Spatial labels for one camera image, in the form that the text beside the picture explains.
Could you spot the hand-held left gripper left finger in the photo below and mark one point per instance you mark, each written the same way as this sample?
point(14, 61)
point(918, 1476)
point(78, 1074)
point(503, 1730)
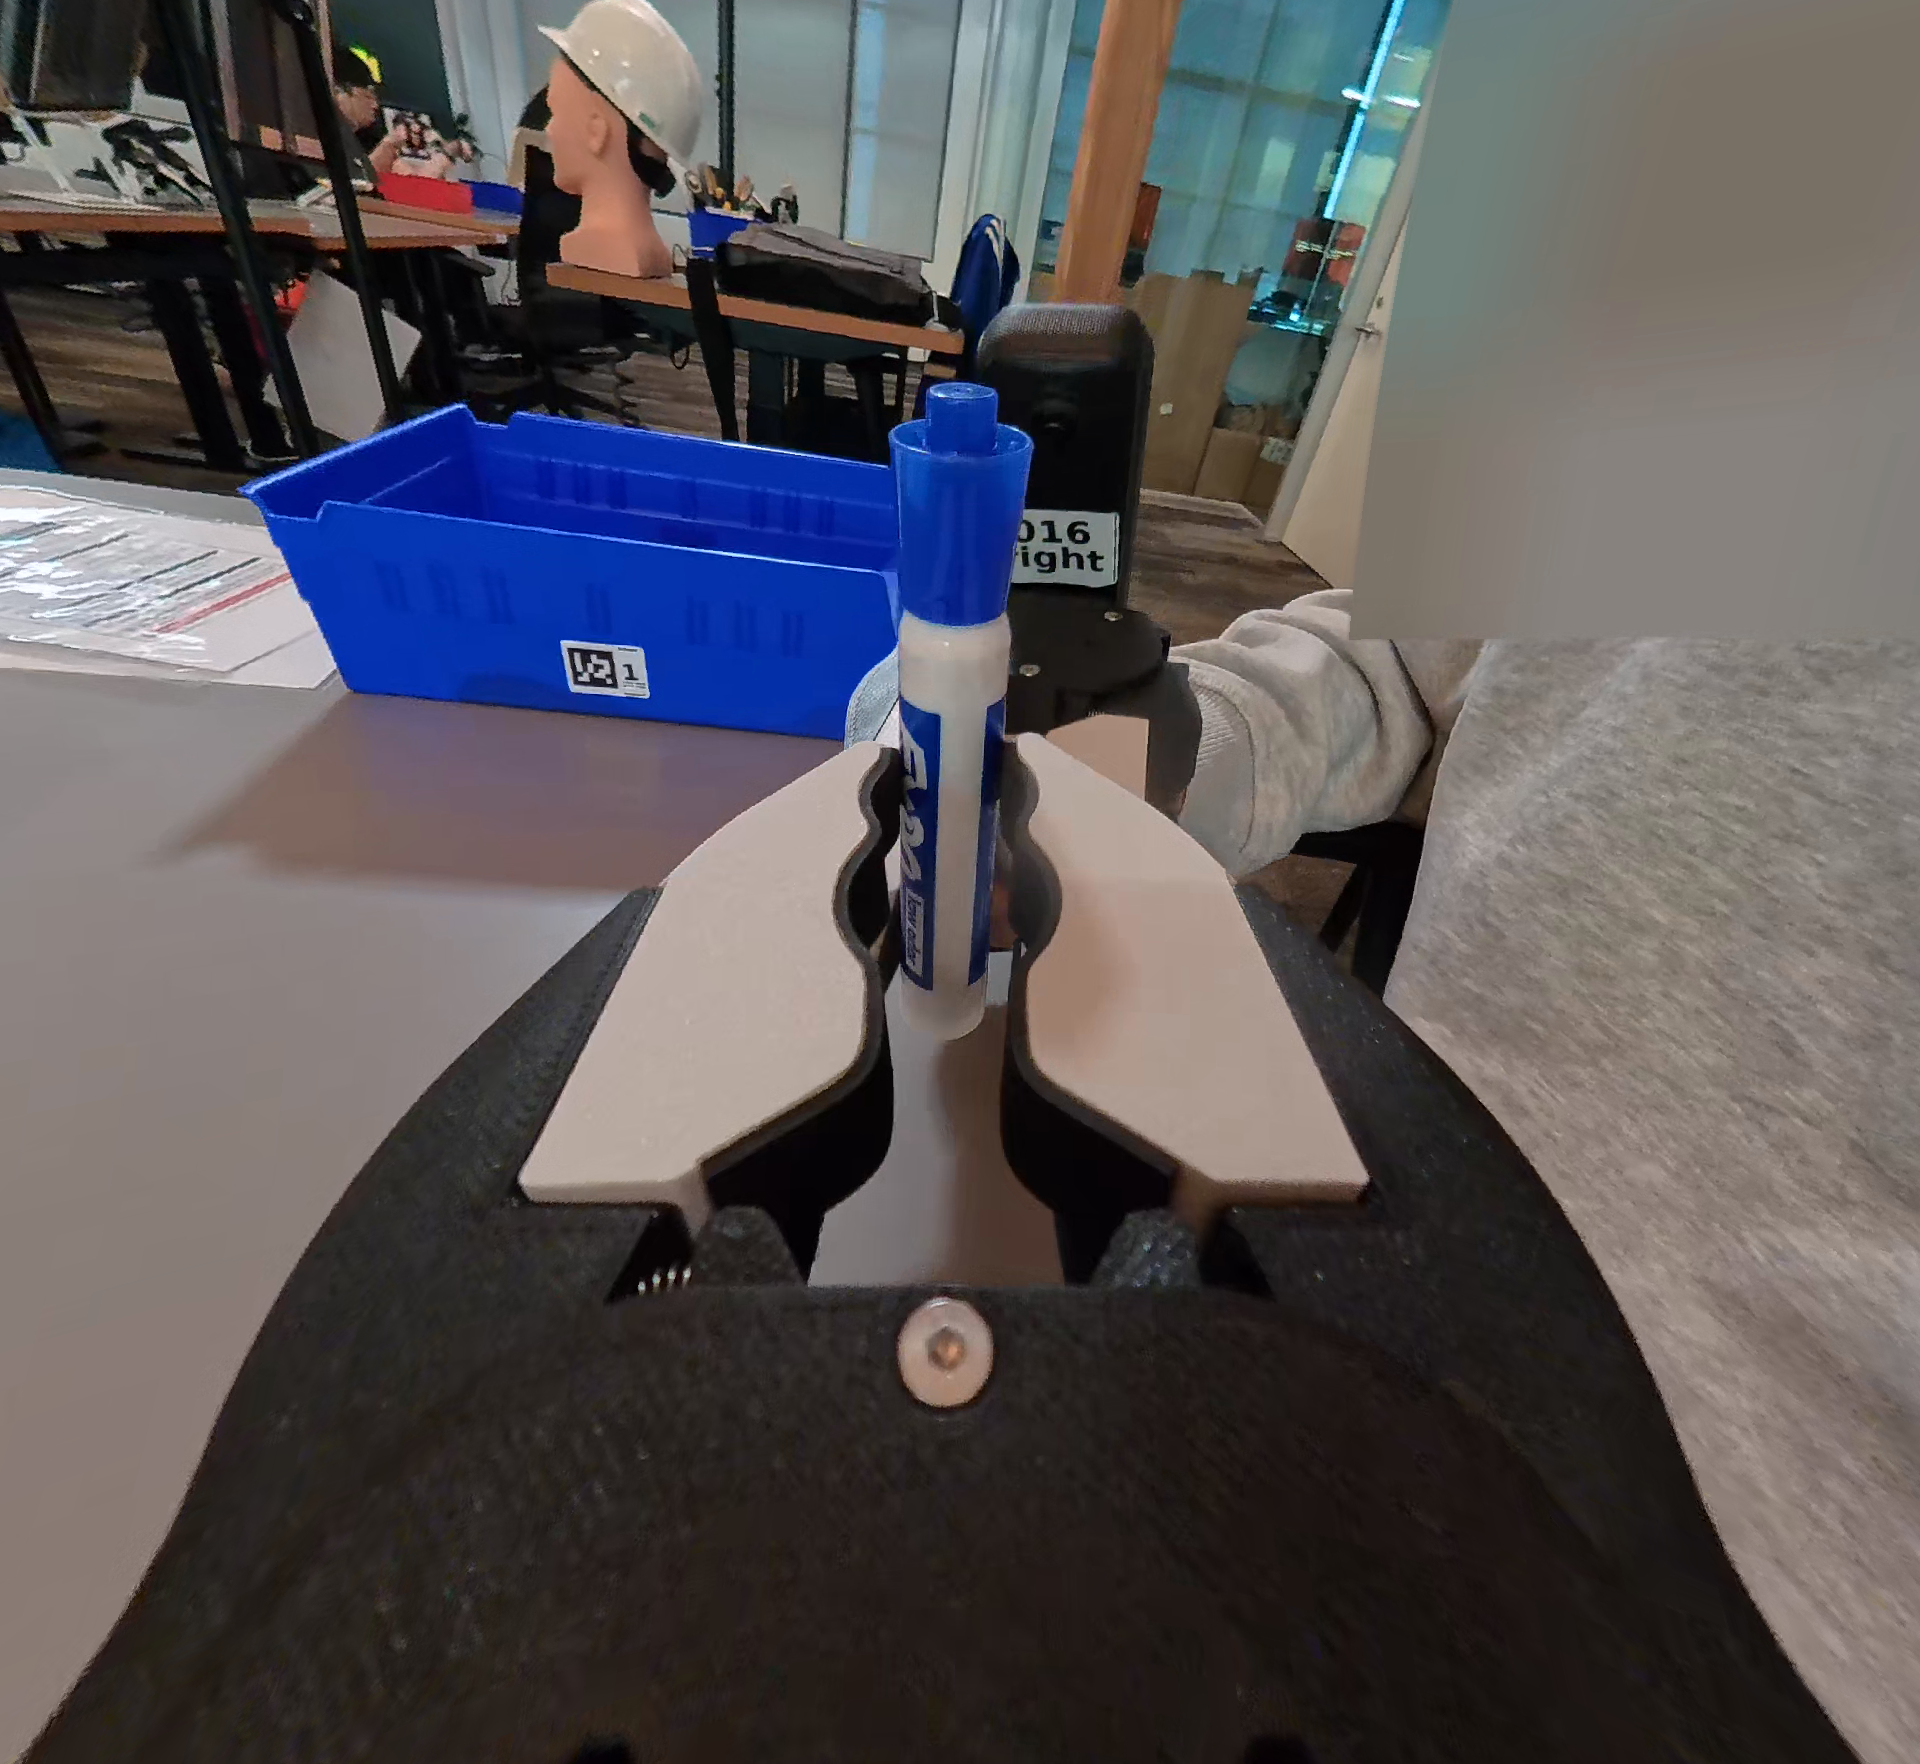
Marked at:
point(704, 1029)

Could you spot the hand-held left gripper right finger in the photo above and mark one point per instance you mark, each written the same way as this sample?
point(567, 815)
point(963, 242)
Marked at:
point(1184, 1029)

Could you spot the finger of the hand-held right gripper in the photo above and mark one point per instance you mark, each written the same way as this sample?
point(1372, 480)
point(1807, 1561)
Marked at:
point(878, 707)
point(1109, 752)

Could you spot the blue whiteboard marker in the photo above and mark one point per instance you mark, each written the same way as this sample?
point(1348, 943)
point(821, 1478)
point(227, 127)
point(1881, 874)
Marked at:
point(944, 715)

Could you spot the blue plastic storage bin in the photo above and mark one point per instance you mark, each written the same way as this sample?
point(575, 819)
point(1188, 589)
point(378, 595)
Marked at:
point(481, 566)

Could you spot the person's right forearm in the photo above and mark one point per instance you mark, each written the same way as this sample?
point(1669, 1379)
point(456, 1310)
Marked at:
point(1306, 729)

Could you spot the brown cardboard box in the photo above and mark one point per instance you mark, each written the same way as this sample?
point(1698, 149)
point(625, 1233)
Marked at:
point(1215, 370)

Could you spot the black bag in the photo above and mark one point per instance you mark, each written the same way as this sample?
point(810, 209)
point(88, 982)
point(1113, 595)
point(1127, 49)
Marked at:
point(818, 264)

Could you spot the wooden support beam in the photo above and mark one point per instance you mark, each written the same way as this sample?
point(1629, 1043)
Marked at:
point(1131, 70)

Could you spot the blue tool holder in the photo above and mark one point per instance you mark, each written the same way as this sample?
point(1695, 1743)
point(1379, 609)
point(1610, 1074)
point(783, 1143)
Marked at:
point(717, 218)

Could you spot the white hard hat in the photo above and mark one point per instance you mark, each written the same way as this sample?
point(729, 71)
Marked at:
point(638, 70)

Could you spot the white hanging board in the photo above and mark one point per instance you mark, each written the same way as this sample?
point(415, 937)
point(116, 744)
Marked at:
point(354, 354)

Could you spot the blue and red box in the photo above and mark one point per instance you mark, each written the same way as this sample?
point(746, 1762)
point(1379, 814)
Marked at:
point(450, 196)

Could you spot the printed white paper sheet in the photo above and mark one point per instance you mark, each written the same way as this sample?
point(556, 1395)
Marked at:
point(135, 579)

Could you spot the dark desk monitor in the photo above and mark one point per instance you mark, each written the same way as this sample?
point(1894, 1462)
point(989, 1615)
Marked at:
point(389, 9)

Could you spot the long wooden desk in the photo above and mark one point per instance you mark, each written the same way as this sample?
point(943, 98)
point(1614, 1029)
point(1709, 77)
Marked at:
point(179, 226)

